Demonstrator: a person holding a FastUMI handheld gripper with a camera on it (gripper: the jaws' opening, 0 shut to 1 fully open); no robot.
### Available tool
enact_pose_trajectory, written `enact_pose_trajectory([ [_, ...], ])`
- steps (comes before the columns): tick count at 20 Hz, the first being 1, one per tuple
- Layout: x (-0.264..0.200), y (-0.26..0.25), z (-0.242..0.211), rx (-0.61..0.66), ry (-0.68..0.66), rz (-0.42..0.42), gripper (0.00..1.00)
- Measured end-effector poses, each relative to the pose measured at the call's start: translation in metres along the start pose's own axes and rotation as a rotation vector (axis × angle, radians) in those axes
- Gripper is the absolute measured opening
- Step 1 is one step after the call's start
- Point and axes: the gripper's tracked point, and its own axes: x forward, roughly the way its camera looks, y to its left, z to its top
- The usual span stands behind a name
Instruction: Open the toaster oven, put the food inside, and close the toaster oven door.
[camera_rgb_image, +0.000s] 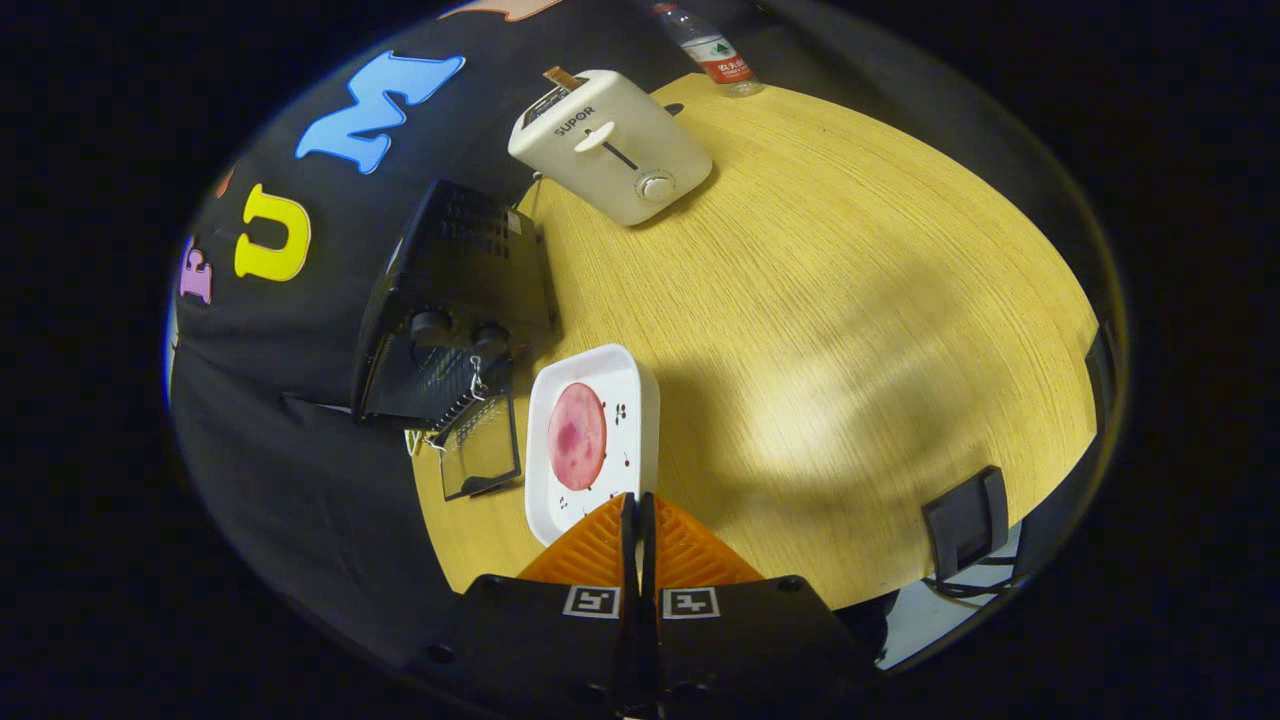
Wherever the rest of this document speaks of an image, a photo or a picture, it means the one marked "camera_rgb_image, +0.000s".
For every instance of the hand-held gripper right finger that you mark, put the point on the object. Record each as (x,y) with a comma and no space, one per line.
(750,640)

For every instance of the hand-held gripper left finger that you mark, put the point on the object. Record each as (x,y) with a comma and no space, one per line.
(540,640)

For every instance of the glass toaster oven door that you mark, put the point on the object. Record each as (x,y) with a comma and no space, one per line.
(482,488)

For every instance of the pink ham slice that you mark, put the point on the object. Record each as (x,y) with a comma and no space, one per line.
(577,436)

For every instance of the white square plate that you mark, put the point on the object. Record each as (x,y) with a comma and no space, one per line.
(630,400)

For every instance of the black toaster oven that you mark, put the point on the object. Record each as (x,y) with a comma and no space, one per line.
(470,260)

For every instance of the white pop-up toaster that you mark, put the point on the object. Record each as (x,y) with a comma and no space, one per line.
(620,160)

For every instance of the brown bread slice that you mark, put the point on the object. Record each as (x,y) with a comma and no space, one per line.
(562,78)

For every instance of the clear plastic water bottle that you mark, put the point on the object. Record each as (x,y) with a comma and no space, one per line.
(715,50)

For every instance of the black table bracket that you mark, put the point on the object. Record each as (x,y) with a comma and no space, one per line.
(965,520)

